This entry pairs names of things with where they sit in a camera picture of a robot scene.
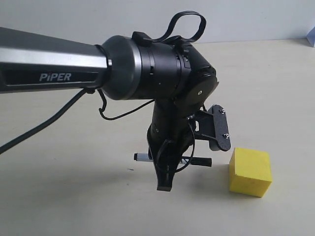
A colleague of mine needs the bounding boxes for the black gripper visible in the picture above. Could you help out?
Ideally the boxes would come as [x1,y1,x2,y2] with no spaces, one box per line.
[155,122,195,191]

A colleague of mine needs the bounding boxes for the black and white marker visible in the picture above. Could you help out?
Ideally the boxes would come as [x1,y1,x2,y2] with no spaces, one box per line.
[134,153,212,167]

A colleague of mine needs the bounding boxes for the yellow foam cube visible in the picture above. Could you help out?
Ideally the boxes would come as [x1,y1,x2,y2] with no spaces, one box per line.
[229,147,273,198]

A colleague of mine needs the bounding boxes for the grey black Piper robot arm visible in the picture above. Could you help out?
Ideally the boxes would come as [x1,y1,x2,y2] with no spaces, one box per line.
[0,28,218,191]

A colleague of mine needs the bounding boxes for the folded white paper card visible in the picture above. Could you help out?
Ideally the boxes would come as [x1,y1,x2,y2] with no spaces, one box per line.
[306,27,315,48]

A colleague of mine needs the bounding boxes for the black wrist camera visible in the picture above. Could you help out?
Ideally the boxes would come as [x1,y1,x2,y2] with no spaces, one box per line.
[192,104,231,151]

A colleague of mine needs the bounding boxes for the black flat ribbon cable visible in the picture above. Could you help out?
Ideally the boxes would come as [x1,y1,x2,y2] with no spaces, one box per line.
[150,10,207,44]

